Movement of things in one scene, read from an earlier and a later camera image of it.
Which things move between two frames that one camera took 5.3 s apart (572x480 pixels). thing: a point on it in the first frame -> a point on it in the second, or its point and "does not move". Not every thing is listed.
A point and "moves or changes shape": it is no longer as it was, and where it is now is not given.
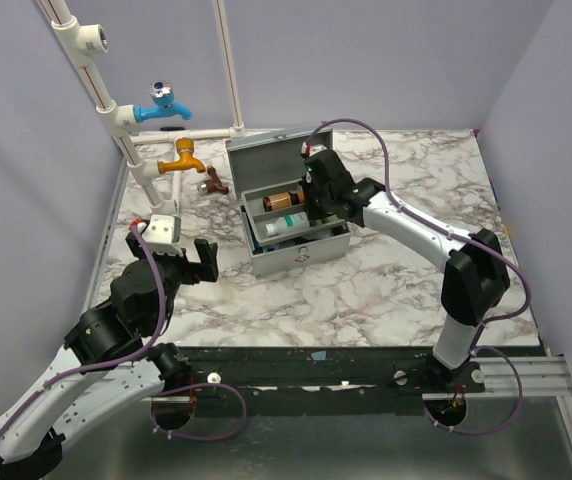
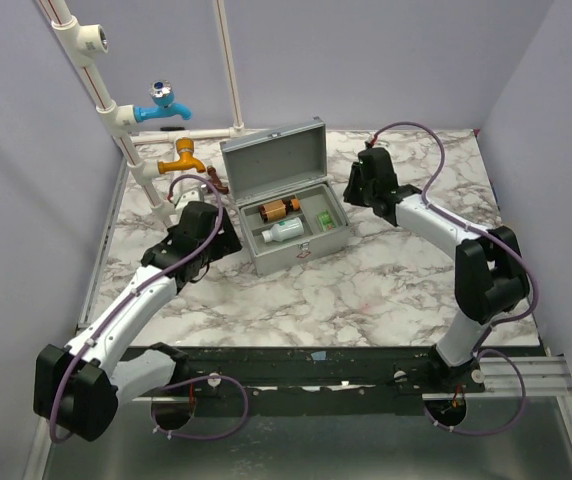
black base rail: x=316 y=381 does not move
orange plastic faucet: x=185 y=146 does not move
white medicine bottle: x=292 y=222 moves or changes shape
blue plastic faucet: x=163 y=95 does not move
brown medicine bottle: x=282 y=199 -> x=278 y=209
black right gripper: x=313 y=198 -> x=358 y=185
